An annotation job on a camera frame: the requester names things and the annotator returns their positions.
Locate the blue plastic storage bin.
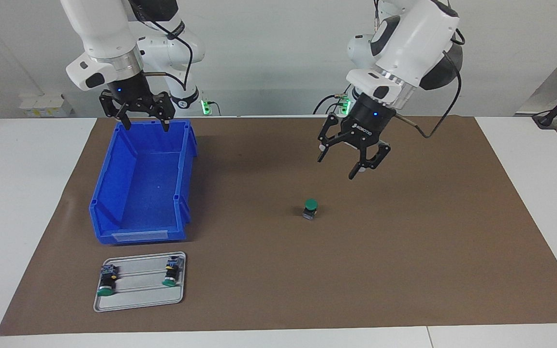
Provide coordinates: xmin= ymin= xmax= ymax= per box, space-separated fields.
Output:
xmin=89 ymin=119 xmax=198 ymax=246

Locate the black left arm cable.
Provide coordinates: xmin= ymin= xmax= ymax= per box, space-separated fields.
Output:
xmin=374 ymin=0 xmax=463 ymax=140

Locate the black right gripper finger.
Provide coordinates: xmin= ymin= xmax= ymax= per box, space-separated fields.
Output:
xmin=145 ymin=92 xmax=177 ymax=134
xmin=99 ymin=92 xmax=132 ymax=131

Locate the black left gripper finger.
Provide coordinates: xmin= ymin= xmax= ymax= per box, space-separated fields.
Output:
xmin=348 ymin=142 xmax=392 ymax=181
xmin=317 ymin=113 xmax=345 ymax=163

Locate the brown table mat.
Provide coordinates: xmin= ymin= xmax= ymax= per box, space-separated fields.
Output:
xmin=0 ymin=115 xmax=557 ymax=336

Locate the green push button switch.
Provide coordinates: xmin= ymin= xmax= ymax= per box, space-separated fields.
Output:
xmin=162 ymin=256 xmax=185 ymax=288
xmin=97 ymin=264 xmax=119 ymax=297
xmin=303 ymin=198 xmax=320 ymax=222

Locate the silver metal tray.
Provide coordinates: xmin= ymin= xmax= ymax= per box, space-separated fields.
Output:
xmin=93 ymin=251 xmax=187 ymax=313

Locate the black arm base cable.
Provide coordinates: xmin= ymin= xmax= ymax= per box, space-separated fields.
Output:
xmin=313 ymin=93 xmax=346 ymax=116

